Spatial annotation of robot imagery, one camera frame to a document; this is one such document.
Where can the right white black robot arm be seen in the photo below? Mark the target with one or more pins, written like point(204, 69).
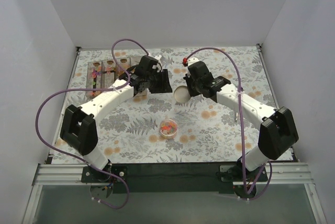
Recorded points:
point(277, 129)

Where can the aluminium frame rail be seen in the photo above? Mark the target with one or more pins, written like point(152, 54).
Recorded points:
point(172, 193)

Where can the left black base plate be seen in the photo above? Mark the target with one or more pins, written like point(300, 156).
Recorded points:
point(110, 173)

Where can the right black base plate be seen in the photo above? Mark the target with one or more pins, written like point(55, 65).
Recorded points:
point(234, 174)

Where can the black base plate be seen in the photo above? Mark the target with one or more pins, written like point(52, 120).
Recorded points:
point(110, 173)
point(234, 174)

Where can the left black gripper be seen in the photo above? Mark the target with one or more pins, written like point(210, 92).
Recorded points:
point(156, 80)

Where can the floral patterned table mat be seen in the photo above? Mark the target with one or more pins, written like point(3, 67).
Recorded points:
point(207, 131)

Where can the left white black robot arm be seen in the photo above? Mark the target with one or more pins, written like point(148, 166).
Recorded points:
point(79, 127)

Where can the clear compartment candy box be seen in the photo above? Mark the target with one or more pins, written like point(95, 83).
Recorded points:
point(102, 74)

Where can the round wooden jar lid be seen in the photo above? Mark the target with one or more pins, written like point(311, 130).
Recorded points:
point(181, 94)

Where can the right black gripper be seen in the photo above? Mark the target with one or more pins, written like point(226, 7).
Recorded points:
point(193, 85)

